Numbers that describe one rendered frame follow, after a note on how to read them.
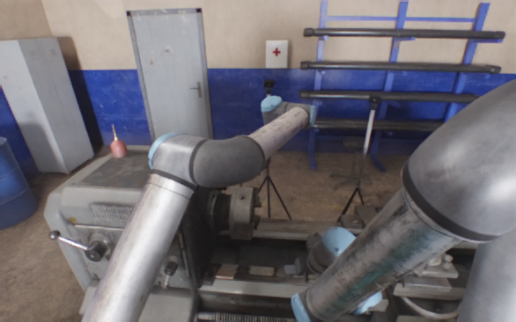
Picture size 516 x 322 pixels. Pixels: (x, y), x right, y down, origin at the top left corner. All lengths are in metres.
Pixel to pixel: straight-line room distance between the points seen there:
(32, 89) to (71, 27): 1.30
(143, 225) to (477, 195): 0.56
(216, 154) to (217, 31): 3.58
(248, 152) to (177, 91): 3.82
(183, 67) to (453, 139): 4.09
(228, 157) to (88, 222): 0.80
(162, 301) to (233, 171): 0.89
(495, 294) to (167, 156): 0.63
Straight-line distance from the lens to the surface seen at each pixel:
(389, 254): 0.39
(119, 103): 4.97
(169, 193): 0.62
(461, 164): 0.28
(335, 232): 0.78
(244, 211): 1.15
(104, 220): 1.19
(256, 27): 4.00
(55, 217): 1.35
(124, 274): 0.64
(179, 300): 1.33
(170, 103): 4.47
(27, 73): 4.28
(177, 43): 4.24
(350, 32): 3.68
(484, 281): 0.49
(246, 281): 1.30
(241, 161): 0.59
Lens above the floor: 1.89
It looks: 28 degrees down
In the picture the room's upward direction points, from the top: 1 degrees counter-clockwise
